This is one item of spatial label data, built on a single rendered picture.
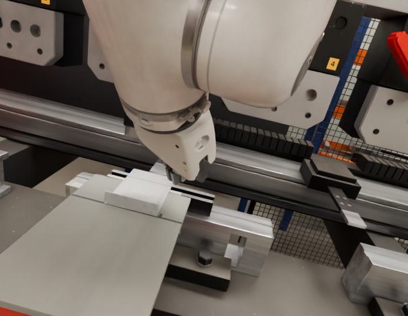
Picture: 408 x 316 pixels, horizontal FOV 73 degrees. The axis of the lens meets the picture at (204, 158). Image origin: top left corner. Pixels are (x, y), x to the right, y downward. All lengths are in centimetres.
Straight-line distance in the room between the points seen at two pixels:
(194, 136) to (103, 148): 57
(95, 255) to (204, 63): 28
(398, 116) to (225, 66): 33
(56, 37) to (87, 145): 41
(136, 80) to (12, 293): 24
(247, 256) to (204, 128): 33
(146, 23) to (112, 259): 28
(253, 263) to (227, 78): 43
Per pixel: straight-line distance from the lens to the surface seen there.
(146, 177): 54
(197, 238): 53
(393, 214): 89
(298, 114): 42
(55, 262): 37
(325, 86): 42
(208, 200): 51
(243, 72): 17
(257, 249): 54
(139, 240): 40
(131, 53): 20
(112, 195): 45
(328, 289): 64
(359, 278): 63
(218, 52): 17
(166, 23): 17
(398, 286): 64
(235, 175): 75
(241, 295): 54
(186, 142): 27
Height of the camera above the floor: 126
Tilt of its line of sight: 23 degrees down
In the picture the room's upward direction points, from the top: 13 degrees clockwise
